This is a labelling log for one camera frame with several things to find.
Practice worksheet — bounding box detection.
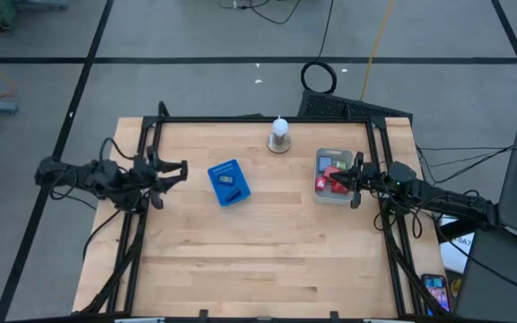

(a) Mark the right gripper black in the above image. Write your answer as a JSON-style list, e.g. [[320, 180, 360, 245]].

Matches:
[[329, 151, 383, 210]]

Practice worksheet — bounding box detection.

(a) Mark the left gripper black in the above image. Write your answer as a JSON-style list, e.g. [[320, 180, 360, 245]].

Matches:
[[130, 145, 189, 211]]

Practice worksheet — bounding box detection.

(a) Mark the blue plastic basket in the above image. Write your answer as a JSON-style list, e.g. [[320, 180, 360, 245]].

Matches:
[[206, 158, 252, 208]]

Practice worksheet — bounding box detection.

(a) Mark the grey plastic bin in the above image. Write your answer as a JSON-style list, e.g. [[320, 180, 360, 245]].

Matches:
[[313, 147, 355, 206]]

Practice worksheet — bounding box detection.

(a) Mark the black perforated panel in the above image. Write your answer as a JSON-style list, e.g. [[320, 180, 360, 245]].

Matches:
[[297, 89, 415, 126]]

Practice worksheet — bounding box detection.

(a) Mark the round wooden bulb stand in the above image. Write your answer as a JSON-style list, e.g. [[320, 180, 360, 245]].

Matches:
[[266, 132, 293, 155]]

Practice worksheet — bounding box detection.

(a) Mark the white light bulb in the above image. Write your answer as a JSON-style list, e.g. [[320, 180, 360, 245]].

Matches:
[[272, 114, 290, 138]]

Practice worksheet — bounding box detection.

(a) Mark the black support bar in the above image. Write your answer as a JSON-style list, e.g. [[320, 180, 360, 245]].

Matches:
[[437, 213, 497, 243]]

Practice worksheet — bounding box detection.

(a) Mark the white paper sign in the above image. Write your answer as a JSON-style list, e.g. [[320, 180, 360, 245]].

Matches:
[[437, 216, 474, 275]]

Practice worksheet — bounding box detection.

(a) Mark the smartphone with lit screen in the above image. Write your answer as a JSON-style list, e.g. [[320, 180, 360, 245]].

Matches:
[[421, 273, 451, 317]]

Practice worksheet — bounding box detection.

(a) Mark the dark grey cabinet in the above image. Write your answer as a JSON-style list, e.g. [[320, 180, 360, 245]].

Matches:
[[451, 218, 517, 323]]

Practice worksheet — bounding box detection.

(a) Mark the grey flat object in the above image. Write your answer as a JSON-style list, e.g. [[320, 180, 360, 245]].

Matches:
[[15, 0, 70, 11]]

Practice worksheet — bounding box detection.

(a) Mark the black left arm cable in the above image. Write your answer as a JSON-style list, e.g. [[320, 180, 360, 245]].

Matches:
[[82, 208, 124, 262]]

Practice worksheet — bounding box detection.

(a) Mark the black aluminium table frame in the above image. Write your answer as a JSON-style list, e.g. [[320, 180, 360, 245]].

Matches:
[[73, 100, 453, 318]]

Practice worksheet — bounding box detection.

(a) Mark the black coiled cable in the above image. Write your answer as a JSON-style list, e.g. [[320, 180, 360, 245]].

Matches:
[[300, 0, 338, 96]]

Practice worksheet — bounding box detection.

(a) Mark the thin black cable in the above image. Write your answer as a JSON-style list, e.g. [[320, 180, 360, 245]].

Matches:
[[415, 145, 513, 153]]

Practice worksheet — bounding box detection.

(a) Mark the long yellow cable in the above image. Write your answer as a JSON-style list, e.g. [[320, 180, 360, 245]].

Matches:
[[359, 0, 397, 102]]

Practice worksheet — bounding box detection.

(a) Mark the black floor cable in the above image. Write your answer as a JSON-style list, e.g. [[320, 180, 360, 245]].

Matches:
[[221, 0, 302, 26]]

